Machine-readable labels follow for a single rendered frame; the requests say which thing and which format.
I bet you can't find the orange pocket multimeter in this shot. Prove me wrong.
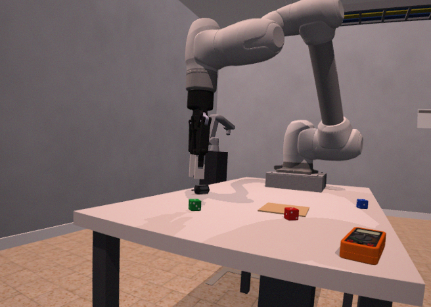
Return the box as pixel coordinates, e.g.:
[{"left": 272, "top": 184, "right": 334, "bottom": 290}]
[{"left": 340, "top": 227, "right": 386, "bottom": 265}]

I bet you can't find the tan flat mat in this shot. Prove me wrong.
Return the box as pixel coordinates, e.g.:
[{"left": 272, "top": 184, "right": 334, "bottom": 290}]
[{"left": 258, "top": 202, "right": 309, "bottom": 217}]

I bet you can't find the green die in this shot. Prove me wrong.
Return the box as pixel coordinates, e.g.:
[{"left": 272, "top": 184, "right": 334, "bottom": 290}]
[{"left": 189, "top": 199, "right": 202, "bottom": 211}]

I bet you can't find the blue die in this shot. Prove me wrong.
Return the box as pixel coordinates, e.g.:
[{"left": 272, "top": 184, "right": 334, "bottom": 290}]
[{"left": 356, "top": 199, "right": 368, "bottom": 209}]

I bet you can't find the red die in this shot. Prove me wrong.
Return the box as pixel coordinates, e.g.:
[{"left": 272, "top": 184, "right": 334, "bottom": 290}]
[{"left": 284, "top": 207, "right": 299, "bottom": 221}]

